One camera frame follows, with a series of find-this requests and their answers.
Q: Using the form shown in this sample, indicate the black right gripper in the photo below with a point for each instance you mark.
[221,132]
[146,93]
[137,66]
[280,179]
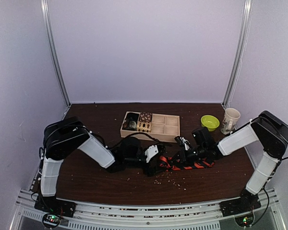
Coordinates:
[184,161]

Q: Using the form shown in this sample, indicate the brown floral rolled tie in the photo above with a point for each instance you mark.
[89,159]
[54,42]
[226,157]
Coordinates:
[145,117]

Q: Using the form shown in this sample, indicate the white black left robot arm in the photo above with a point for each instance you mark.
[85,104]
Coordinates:
[64,137]

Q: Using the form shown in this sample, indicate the left aluminium frame post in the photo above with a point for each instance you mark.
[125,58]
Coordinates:
[53,52]

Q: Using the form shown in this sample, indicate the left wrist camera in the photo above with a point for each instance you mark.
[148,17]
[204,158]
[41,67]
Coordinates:
[154,151]

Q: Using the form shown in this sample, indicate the green bowl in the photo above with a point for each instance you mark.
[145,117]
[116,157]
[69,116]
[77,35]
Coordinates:
[210,122]

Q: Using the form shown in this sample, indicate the dark patterned rolled tie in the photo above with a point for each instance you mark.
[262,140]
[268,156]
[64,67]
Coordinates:
[129,125]

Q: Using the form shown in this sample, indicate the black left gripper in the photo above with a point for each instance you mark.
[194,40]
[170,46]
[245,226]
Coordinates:
[152,171]

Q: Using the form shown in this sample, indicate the red navy striped tie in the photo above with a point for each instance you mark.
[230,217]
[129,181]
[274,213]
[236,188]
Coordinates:
[201,164]

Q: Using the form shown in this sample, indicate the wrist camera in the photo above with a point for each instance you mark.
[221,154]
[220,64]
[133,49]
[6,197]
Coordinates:
[154,151]
[183,143]

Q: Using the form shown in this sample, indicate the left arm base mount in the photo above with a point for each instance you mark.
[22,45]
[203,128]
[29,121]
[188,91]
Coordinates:
[54,209]

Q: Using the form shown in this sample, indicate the aluminium front rail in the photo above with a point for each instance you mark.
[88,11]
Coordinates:
[192,216]

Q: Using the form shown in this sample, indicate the right aluminium frame post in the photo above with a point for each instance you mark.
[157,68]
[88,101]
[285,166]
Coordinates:
[244,28]

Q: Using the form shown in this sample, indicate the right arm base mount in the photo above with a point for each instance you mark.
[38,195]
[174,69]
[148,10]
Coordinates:
[243,208]

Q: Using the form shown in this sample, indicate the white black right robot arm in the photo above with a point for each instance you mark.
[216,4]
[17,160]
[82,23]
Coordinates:
[266,130]

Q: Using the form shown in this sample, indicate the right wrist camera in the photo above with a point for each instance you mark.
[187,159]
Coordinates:
[183,143]

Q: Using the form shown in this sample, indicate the black rolled tie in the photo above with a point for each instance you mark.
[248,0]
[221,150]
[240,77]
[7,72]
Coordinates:
[132,116]

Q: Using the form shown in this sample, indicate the beige patterned rolled tie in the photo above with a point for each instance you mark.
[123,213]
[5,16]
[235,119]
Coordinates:
[144,127]

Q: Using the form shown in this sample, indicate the aluminium frame post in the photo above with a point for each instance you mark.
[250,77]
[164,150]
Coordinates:
[244,28]
[53,52]

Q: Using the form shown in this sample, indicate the wooden compartment box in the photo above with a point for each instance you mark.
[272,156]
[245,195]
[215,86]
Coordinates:
[162,127]

